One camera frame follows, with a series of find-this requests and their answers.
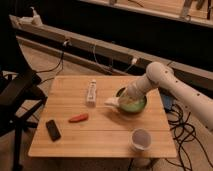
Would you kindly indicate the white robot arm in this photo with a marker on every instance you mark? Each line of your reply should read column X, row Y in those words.
column 159, row 75

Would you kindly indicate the wooden table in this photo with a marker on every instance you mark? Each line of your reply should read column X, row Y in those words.
column 106, row 133

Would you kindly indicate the black chair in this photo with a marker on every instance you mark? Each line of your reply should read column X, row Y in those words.
column 23, row 87

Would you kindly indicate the black phone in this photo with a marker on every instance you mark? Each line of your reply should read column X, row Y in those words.
column 53, row 130

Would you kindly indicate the green ceramic bowl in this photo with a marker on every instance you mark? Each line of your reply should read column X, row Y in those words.
column 128, row 105

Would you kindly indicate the white toothpaste tube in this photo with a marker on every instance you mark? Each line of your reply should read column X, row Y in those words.
column 91, row 93

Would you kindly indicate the orange carrot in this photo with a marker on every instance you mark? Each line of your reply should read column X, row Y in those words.
column 78, row 118

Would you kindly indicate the blue box on floor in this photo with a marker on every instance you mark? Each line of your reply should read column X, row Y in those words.
column 167, row 101

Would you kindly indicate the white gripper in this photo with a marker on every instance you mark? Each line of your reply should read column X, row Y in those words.
column 138, row 89

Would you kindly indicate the white spray bottle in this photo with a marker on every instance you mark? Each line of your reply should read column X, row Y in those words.
column 36, row 17

